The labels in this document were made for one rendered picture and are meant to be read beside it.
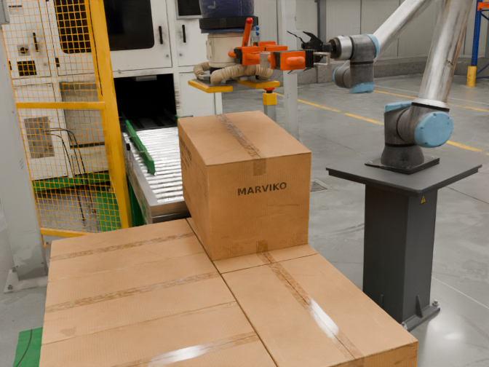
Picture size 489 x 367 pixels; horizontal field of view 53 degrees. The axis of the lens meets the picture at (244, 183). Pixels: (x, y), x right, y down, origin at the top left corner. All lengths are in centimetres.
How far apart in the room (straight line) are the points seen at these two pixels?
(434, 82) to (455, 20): 24
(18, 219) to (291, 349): 207
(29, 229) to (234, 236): 157
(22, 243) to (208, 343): 191
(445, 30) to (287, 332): 130
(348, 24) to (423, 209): 1061
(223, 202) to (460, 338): 130
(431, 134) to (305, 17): 1027
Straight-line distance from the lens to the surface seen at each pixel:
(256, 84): 189
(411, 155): 226
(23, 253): 318
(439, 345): 244
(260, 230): 189
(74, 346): 155
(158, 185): 286
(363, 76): 194
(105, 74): 298
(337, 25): 1259
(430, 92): 210
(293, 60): 140
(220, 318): 155
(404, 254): 233
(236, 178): 176
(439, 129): 209
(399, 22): 217
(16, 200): 307
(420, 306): 254
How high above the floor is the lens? 139
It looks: 18 degrees down
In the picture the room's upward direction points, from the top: 3 degrees counter-clockwise
